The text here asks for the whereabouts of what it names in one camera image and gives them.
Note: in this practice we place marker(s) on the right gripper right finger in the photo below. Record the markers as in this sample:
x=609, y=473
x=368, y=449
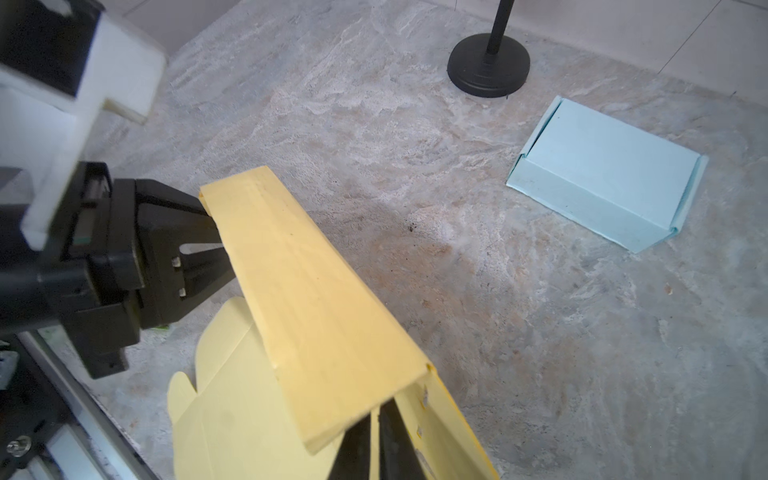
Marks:
x=397, y=455

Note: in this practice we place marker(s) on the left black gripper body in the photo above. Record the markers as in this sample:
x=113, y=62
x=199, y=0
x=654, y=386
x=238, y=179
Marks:
x=124, y=256

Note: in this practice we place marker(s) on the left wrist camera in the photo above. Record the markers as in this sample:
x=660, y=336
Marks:
x=62, y=63

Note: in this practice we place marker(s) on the light blue paper box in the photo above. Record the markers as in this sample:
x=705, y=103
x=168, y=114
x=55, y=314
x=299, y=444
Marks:
x=627, y=185

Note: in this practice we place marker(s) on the aluminium mounting rail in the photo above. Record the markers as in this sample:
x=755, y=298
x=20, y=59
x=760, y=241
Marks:
x=51, y=428

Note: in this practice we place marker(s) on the yellow paper box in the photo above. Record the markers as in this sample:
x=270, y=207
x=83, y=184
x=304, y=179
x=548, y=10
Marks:
x=304, y=353

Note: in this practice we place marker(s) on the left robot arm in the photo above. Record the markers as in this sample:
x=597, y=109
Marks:
x=24, y=305

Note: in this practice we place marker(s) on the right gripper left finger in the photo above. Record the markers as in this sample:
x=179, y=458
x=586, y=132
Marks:
x=353, y=458

